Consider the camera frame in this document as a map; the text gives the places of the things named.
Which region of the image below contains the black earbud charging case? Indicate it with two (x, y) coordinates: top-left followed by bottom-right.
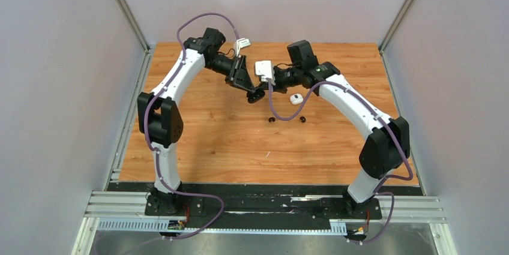
(246, 89), (265, 104)

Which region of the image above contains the right aluminium corner post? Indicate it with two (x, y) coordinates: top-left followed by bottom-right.
(378, 0), (415, 55)

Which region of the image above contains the white earbud charging case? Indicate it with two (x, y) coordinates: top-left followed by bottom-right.
(289, 94), (304, 106)

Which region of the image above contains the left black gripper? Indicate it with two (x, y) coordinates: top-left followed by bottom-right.
(206, 55), (256, 94)

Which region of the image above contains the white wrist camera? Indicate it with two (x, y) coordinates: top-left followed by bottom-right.
(254, 60), (275, 85)
(233, 38), (251, 56)

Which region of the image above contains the aluminium corner post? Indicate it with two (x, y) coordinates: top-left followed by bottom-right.
(115, 0), (151, 53)
(378, 0), (415, 55)

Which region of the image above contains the left aluminium corner post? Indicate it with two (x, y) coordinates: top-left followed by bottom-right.
(115, 0), (151, 53)

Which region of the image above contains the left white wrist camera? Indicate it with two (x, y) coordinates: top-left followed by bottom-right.
(233, 38), (251, 56)

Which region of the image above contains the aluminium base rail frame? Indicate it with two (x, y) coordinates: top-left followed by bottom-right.
(72, 182), (457, 254)

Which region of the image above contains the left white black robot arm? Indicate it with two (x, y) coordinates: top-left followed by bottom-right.
(137, 28), (265, 216)

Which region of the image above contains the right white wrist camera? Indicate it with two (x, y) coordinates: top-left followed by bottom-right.
(254, 60), (275, 85)

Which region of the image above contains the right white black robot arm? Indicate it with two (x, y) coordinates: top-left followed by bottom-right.
(254, 40), (414, 218)

